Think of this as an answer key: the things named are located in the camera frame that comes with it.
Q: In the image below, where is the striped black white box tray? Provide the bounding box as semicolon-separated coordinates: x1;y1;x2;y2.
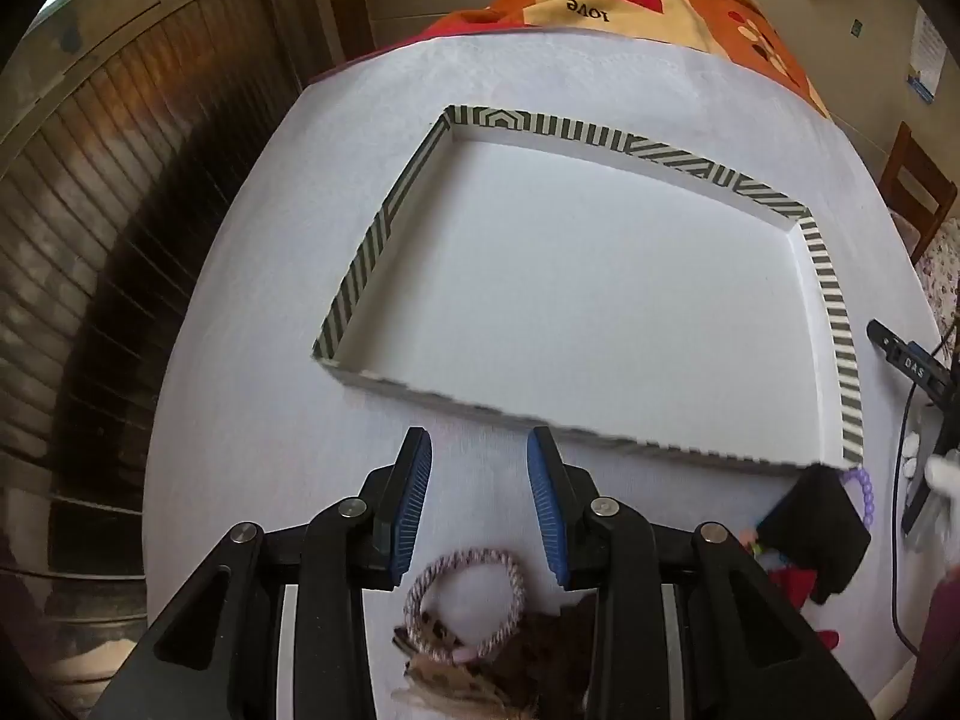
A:
314;106;866;470

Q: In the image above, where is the wall calendar poster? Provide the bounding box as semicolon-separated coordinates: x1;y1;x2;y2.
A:
907;8;947;104

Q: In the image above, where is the floral bedding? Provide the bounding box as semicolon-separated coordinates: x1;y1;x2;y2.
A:
916;218;960;364

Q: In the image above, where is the black fabric headband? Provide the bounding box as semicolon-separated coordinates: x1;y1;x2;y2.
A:
757;465;875;605

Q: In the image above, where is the wooden chair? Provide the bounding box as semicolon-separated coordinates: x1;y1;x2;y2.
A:
878;122;958;265

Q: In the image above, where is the orange patterned love blanket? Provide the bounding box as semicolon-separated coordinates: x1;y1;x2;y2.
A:
420;0;828;115

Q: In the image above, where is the purple bead bracelet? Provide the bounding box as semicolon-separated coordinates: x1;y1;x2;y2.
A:
839;464;879;530

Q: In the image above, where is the red satin bow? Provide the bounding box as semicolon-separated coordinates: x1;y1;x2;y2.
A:
768;566;817;610

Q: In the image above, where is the pink white braided hair tie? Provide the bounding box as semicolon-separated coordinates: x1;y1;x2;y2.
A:
401;546;529;665

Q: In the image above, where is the leopard print bow hair tie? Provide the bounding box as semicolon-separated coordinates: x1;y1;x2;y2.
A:
390;609;542;720

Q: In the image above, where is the white table cover cloth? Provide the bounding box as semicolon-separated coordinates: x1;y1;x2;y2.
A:
141;28;946;720

